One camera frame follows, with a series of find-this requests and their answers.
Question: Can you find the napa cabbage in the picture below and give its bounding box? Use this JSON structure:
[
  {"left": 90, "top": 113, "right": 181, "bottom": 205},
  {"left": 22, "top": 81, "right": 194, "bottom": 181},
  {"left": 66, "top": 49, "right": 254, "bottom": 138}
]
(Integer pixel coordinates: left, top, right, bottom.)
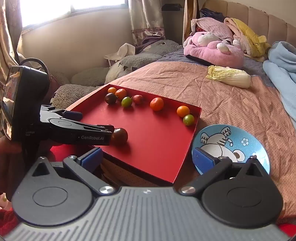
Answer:
[{"left": 206, "top": 65, "right": 251, "bottom": 89}]

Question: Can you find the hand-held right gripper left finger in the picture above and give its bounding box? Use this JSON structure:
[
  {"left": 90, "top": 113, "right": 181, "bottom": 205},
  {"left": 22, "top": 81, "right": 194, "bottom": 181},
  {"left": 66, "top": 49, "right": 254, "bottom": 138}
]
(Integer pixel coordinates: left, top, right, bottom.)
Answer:
[{"left": 31, "top": 147, "right": 116, "bottom": 197}]

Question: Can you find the pink dotted bedspread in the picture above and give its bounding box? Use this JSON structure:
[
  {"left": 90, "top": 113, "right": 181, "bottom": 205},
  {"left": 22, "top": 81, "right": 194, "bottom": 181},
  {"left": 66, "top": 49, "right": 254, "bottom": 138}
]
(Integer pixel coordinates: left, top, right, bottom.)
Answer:
[{"left": 97, "top": 59, "right": 296, "bottom": 224}]

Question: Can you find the beige padded headboard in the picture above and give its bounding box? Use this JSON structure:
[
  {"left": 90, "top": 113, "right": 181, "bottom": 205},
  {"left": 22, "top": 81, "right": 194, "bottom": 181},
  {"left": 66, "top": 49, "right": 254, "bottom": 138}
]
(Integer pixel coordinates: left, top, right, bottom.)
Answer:
[{"left": 203, "top": 0, "right": 296, "bottom": 48}]

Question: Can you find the grey bed sheet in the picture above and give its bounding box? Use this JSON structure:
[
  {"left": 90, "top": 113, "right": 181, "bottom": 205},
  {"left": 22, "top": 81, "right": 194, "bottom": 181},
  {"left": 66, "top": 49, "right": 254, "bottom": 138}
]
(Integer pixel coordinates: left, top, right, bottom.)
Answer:
[{"left": 157, "top": 49, "right": 276, "bottom": 89}]

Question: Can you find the person's left hand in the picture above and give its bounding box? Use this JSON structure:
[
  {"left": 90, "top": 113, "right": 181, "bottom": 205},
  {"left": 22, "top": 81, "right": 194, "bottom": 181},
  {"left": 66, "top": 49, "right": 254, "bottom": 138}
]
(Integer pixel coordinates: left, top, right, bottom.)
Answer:
[{"left": 0, "top": 137, "right": 23, "bottom": 198}]

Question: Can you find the red cardboard tray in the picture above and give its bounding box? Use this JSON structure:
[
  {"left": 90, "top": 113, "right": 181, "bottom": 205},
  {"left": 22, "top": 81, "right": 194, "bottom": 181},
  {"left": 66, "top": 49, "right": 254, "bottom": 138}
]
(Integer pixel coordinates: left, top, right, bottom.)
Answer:
[{"left": 66, "top": 84, "right": 202, "bottom": 185}]

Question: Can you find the blue cartoon plate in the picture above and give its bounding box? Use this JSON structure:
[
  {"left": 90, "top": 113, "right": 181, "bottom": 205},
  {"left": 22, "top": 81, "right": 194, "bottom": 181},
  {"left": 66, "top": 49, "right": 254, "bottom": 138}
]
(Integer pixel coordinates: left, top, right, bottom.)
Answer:
[{"left": 191, "top": 124, "right": 270, "bottom": 179}]

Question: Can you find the grey plush toy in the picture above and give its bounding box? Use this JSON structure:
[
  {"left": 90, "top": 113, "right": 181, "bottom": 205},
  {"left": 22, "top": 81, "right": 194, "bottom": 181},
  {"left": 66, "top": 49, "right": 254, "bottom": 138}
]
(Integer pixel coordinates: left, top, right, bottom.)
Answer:
[{"left": 52, "top": 39, "right": 184, "bottom": 110}]

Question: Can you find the pink fluffy blanket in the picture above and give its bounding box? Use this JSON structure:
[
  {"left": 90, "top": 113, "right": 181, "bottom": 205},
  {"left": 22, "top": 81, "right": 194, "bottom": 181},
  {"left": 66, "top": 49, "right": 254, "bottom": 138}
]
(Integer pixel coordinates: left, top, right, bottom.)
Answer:
[{"left": 191, "top": 17, "right": 234, "bottom": 45}]

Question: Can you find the pink plush toy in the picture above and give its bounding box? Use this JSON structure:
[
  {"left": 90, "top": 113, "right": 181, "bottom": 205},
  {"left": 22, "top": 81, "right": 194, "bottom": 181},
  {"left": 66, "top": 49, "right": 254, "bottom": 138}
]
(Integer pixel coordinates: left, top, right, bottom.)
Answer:
[{"left": 183, "top": 31, "right": 245, "bottom": 69}]

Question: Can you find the window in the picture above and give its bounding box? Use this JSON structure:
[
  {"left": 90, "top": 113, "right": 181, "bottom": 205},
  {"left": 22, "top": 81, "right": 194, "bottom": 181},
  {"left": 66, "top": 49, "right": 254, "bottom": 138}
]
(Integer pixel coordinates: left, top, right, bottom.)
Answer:
[{"left": 20, "top": 0, "right": 129, "bottom": 29}]

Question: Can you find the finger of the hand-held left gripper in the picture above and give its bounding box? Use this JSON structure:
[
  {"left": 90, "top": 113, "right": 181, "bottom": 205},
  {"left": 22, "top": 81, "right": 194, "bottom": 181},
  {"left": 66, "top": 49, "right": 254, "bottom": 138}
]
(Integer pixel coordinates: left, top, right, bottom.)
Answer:
[
  {"left": 47, "top": 117, "right": 115, "bottom": 146},
  {"left": 41, "top": 105, "right": 83, "bottom": 121}
]

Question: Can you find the white tote bag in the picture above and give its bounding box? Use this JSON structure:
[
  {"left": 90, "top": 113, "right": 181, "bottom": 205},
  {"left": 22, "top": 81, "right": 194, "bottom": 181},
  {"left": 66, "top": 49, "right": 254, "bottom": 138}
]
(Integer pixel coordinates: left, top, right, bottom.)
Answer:
[{"left": 104, "top": 43, "right": 136, "bottom": 68}]

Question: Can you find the light blue blanket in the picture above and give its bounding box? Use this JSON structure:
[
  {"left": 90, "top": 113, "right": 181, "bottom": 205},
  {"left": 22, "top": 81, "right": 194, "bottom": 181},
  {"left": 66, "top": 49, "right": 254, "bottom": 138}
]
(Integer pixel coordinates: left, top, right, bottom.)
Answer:
[{"left": 262, "top": 41, "right": 296, "bottom": 127}]

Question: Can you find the dark blue bag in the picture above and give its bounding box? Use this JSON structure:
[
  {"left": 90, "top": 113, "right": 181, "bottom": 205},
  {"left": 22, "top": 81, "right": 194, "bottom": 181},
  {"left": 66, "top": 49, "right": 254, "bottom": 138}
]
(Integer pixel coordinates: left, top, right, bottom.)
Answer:
[{"left": 200, "top": 8, "right": 226, "bottom": 20}]

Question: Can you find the yellow plush blanket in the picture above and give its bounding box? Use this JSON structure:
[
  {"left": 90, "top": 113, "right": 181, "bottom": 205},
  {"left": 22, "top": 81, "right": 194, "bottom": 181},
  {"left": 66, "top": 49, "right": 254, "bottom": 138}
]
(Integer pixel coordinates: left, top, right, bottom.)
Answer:
[{"left": 224, "top": 17, "right": 271, "bottom": 62}]

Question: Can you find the black wall shelf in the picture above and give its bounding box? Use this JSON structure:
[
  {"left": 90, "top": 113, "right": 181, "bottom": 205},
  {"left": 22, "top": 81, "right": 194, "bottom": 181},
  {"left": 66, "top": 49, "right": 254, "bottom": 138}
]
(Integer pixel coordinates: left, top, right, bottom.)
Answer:
[{"left": 161, "top": 3, "right": 181, "bottom": 11}]

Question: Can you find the floral curtain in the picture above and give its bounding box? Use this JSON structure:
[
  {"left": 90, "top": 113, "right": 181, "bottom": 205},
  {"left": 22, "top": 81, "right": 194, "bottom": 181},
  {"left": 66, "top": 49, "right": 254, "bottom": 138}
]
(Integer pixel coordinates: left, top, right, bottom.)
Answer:
[
  {"left": 0, "top": 0, "right": 23, "bottom": 90},
  {"left": 128, "top": 0, "right": 166, "bottom": 47}
]

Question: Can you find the red cloth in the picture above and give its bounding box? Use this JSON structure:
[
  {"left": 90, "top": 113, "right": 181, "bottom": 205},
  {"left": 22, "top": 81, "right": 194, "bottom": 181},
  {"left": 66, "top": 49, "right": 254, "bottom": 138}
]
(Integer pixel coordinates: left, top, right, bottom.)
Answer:
[{"left": 50, "top": 145, "right": 92, "bottom": 168}]

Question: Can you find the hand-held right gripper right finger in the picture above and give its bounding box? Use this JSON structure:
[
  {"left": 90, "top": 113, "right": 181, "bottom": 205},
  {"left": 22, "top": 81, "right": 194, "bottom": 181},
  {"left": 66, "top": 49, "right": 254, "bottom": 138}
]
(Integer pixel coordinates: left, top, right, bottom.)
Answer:
[{"left": 180, "top": 147, "right": 270, "bottom": 196}]

